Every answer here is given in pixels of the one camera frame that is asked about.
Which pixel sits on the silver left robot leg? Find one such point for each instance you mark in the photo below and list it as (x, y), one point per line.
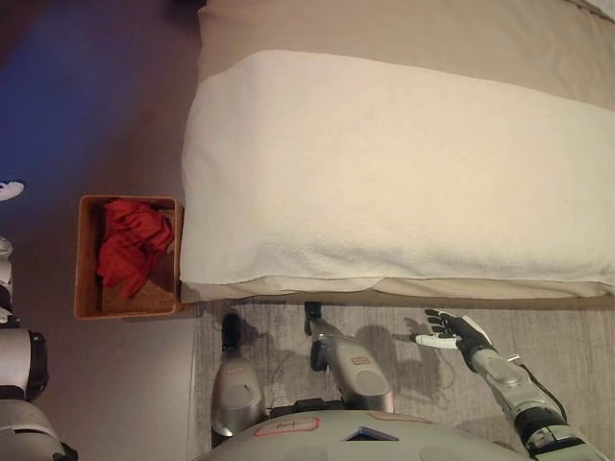
(238, 389)

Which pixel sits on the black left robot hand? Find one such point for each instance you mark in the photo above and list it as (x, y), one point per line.
(10, 189)

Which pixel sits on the bed with white blanket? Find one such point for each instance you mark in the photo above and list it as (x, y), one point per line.
(384, 182)

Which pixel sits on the white bed sheet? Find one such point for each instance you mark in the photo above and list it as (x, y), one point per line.
(596, 5)

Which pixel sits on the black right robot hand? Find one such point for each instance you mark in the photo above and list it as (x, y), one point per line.
(463, 331)

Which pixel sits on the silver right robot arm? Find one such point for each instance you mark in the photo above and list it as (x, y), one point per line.
(509, 379)

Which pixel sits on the beige bed frame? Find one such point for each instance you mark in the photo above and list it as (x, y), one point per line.
(432, 302)

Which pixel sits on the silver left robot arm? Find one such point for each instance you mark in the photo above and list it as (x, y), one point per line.
(17, 355)

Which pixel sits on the grey robot torso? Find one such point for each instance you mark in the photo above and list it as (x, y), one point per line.
(312, 444)

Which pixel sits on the silver robot leg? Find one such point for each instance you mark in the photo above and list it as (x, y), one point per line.
(358, 370)
(238, 389)

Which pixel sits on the silver right robot leg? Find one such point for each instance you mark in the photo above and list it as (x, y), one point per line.
(358, 370)

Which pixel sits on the cream mattress cover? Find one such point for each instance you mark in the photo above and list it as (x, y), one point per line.
(432, 288)

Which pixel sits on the brown wicker basket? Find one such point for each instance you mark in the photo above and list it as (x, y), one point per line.
(84, 259)

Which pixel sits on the red cloth garment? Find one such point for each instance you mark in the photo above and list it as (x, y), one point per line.
(127, 245)

